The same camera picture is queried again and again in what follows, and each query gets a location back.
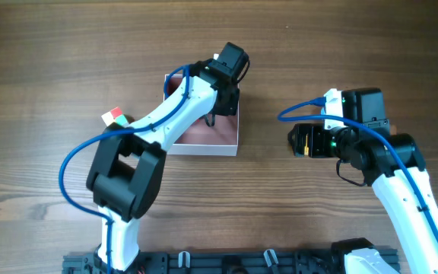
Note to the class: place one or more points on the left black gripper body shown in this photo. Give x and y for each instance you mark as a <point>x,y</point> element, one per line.
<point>229,106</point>

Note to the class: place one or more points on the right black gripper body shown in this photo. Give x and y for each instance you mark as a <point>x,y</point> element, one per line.
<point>296,139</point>

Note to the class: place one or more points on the pink white box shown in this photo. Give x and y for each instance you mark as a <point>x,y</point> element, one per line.
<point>193,130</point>

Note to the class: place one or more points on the colourful puzzle cube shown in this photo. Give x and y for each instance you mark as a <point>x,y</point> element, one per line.
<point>115,115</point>

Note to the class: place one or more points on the yellow round gear toy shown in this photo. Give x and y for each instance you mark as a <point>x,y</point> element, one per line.
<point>306,145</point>

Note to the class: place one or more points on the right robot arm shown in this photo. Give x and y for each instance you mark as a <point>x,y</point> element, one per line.
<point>395,169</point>

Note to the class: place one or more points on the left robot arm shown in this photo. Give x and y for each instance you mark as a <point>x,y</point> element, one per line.
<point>127,169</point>

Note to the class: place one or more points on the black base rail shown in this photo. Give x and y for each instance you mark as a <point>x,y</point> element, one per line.
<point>300,261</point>

